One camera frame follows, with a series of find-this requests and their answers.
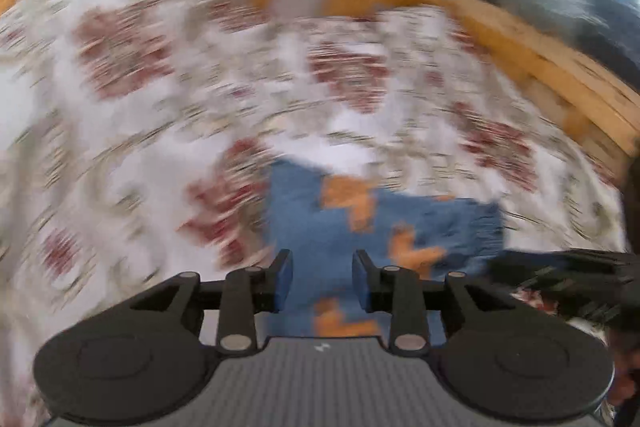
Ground blue pants with orange patches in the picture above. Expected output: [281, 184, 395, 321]
[264, 158, 507, 339]

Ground wooden bed frame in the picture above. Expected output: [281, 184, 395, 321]
[0, 0, 640, 170]

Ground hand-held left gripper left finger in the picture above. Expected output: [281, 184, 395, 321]
[131, 249, 294, 354]

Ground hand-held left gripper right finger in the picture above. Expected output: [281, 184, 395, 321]
[352, 249, 516, 354]

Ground floral printed blanket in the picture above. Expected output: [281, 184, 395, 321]
[0, 0, 632, 427]

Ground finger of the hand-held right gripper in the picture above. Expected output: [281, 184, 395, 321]
[491, 250, 591, 294]

